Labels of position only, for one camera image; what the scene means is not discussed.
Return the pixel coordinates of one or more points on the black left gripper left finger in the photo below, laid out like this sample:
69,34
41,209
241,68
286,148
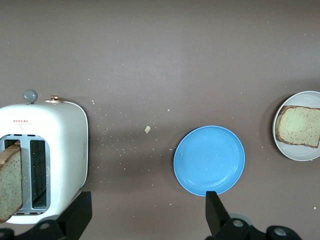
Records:
77,215

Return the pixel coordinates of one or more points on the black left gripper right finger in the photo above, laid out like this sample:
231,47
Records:
216,220

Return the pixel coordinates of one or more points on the dark crust bread slice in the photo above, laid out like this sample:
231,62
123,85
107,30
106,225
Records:
10,182

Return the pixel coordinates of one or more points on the light crust bread slice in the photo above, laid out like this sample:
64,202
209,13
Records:
298,126

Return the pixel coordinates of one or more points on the blue plate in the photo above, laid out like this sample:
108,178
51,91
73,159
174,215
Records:
208,160

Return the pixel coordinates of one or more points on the beige plate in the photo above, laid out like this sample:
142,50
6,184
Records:
297,153

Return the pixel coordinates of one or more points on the white toaster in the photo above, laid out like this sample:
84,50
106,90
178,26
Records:
65,140

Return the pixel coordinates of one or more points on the bread crumb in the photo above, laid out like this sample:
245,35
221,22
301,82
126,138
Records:
147,129

